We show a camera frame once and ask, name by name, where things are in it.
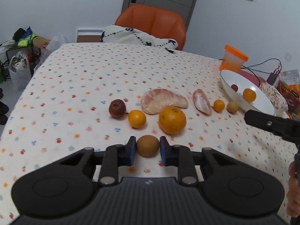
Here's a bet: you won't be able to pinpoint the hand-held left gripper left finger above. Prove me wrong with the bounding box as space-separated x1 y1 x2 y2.
60 136 137 185

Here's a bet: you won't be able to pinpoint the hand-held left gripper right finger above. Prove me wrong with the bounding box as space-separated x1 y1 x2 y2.
159 136 237 185

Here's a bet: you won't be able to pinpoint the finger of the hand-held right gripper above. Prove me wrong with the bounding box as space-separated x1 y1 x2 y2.
244 109 300 143

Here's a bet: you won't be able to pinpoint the round yellow-brown fruit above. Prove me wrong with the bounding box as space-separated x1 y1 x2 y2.
136 135 160 157

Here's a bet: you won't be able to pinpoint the white bowl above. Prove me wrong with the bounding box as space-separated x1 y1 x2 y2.
220 70 277 116

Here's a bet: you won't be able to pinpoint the medium orange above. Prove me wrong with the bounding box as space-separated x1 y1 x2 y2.
128 110 147 129

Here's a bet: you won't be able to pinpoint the large peeled pomelo segment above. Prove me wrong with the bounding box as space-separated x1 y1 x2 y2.
141 88 189 115

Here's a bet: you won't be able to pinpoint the person's right hand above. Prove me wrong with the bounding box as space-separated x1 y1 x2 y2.
287 162 300 218

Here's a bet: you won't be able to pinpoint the patterned snack bag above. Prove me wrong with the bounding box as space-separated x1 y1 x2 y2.
261 82 289 118

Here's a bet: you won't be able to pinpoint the large orange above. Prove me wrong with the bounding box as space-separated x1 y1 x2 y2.
159 106 187 135

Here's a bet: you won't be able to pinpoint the orange red snack packets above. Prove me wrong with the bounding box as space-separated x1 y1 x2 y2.
279 70 300 113

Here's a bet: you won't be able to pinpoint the small tan round fruit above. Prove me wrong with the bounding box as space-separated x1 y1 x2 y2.
226 101 239 113

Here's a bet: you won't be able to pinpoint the grey power adapter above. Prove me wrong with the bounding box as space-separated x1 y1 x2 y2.
267 73 279 86

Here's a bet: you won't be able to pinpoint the dark red wrinkled fruit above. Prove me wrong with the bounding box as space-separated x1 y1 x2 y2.
109 99 126 118

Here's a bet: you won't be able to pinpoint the pink red cloth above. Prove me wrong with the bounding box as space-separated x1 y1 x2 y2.
239 69 260 85

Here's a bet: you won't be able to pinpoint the small orange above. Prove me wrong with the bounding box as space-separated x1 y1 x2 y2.
213 99 225 112

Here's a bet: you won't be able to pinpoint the small peeled pomelo segment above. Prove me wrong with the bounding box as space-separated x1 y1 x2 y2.
193 89 212 116

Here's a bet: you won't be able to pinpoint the orange lidded plastic cup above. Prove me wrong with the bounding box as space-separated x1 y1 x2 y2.
220 44 249 73

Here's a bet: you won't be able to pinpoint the floral tablecloth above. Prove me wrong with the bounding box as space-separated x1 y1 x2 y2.
0 43 298 219

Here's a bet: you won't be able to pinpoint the white black-patterned blanket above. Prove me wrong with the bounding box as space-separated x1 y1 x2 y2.
101 25 179 50

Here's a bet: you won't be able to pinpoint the white framed board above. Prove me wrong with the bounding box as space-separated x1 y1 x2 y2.
76 29 104 43

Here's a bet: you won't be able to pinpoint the clear plastic bag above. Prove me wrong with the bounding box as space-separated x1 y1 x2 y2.
47 33 69 52

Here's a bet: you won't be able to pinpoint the orange chair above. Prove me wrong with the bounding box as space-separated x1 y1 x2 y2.
115 5 187 51

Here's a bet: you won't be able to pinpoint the white plastic bag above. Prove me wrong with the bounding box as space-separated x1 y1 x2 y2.
9 56 32 94

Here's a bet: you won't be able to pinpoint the cardboard box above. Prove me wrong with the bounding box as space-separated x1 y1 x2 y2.
33 36 51 50

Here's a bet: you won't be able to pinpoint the green packets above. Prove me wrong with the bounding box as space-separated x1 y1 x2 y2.
18 34 36 47

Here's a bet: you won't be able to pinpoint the black metal rack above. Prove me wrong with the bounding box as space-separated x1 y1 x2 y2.
0 41 35 82

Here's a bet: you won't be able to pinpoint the black cloth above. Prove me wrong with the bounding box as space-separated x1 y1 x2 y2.
13 28 26 40

